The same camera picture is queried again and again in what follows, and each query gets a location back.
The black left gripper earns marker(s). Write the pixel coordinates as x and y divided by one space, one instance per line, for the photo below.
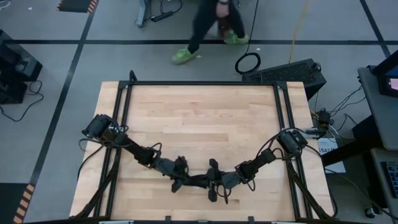
171 169

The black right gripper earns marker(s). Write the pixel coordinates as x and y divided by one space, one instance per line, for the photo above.
231 180

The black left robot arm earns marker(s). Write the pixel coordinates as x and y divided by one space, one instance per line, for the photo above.
124 143

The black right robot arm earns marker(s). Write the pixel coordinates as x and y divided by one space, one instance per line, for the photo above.
267 158

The bright green shoe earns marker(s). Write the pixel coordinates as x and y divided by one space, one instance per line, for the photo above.
183 56
235 38

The white paper box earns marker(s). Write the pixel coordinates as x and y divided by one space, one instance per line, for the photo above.
329 155

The black power adapter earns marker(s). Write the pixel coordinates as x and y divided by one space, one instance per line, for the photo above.
324 117

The black perforated computer case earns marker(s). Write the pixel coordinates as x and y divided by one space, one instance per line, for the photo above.
289 74

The black desk foot beam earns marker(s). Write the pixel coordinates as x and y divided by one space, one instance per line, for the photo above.
351 149

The person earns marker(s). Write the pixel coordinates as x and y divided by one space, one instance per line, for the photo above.
202 21

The black power strip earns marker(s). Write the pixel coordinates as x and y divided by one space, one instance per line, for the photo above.
161 16

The black caster wheel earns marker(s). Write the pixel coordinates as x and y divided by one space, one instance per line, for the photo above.
370 213

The grey desk with keyboard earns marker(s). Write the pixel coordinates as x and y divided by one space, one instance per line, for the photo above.
377 174

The grey desk leg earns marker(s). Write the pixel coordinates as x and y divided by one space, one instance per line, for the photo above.
142 14

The person's hand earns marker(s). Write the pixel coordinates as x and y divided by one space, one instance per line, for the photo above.
222 9

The black mat with orange stripes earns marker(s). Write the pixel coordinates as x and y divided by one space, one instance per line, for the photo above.
12 202
76 5

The black keyboard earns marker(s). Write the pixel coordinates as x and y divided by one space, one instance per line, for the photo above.
392 179

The black equipment cart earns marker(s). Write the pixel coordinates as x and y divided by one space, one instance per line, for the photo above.
18 65

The dark monitor screen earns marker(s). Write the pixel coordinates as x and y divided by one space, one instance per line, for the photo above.
390 84

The black frame clamp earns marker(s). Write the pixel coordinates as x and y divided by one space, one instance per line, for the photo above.
132 77
168 219
251 219

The black aluminium table frame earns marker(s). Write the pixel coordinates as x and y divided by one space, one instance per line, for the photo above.
202 83

